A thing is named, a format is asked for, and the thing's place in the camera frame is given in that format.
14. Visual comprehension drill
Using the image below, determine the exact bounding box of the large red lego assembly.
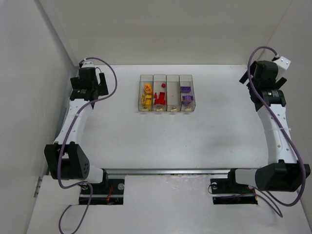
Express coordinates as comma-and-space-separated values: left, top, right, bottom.
154, 92, 166, 105

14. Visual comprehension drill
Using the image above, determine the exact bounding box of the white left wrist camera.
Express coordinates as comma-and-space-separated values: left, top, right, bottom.
79, 59, 95, 68

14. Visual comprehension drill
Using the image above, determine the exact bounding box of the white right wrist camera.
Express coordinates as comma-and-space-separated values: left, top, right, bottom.
272, 56, 291, 79

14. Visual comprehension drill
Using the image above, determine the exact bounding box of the purple lego plate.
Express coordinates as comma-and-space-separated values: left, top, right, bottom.
180, 86, 191, 93

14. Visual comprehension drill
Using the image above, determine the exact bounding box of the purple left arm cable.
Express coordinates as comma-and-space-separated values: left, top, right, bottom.
57, 57, 119, 234

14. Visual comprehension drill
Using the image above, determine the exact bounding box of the purple yellow lego figure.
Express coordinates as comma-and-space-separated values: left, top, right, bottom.
141, 94, 153, 105

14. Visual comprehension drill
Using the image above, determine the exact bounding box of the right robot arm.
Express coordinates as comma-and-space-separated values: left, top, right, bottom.
228, 58, 302, 192

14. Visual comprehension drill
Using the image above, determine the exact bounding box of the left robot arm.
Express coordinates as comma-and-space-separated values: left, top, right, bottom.
44, 65, 108, 186

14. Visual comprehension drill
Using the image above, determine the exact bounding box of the purple curved lego brick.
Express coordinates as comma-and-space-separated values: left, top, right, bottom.
182, 95, 194, 102

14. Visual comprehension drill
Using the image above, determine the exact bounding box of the front aluminium rail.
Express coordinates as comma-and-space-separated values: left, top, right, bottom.
106, 168, 230, 176

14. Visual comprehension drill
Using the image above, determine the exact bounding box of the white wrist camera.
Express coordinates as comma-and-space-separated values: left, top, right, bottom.
272, 56, 291, 79
79, 59, 95, 68

